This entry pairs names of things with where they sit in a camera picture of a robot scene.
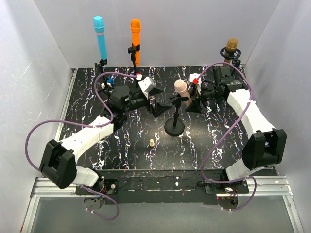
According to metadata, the blue microphone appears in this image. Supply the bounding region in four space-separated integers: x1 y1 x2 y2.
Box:
93 16 107 60

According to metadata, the orange microphone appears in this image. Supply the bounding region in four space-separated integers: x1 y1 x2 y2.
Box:
131 19 141 66

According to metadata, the tripod clip stand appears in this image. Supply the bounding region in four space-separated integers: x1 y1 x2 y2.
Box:
94 59 114 97

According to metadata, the pink microphone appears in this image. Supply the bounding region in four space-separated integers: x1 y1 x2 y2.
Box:
174 79 192 107

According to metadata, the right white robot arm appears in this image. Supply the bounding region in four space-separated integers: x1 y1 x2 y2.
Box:
175 62 287 184

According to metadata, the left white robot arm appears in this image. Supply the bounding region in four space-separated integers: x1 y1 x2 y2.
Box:
39 85 170 192

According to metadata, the black marbled table mat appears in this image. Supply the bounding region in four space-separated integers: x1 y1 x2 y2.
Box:
65 66 248 170

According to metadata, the tripod shock-mount mic stand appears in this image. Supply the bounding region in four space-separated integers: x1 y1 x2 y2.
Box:
220 46 241 68

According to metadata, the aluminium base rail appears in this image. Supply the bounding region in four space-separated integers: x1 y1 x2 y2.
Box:
24 76 303 233

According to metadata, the round-base mic stand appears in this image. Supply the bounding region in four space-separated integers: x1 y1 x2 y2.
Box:
164 94 189 137
128 43 143 88

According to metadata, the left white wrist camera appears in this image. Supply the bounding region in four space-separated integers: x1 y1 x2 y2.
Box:
136 73 156 99

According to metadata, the small beige adapter piece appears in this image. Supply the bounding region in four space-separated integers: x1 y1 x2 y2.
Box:
149 139 155 147

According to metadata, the gold microphone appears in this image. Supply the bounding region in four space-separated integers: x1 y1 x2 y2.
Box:
224 38 238 63

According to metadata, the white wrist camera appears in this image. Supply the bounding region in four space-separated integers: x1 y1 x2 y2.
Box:
136 73 156 99
188 73 201 95

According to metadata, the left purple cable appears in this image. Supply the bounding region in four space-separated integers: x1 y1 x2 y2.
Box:
24 71 143 221

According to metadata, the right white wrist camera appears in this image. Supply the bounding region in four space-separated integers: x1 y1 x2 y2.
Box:
188 73 201 95

